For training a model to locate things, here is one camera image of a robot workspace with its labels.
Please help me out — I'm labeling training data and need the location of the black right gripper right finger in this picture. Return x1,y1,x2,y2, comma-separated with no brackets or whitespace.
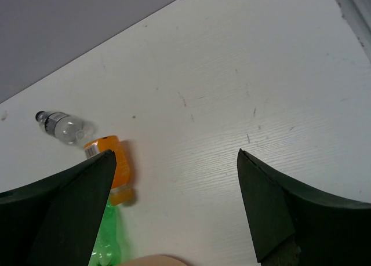
237,150,370,265

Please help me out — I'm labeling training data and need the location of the green plastic bottle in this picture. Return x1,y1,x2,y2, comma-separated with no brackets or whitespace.
88,201,121,266

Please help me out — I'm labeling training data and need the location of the small orange bottle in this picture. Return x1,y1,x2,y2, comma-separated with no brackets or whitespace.
84,136,135,206

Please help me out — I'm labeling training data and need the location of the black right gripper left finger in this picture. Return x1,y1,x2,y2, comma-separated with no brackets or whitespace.
1,150,117,265

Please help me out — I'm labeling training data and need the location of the clear bottle black label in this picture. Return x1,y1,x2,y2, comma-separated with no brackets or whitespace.
35,111,96,148

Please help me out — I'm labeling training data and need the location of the orange bin grey rim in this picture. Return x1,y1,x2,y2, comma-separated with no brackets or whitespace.
121,255,187,266

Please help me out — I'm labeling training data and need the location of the aluminium right side rail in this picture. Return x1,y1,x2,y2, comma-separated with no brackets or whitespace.
335,0,370,43

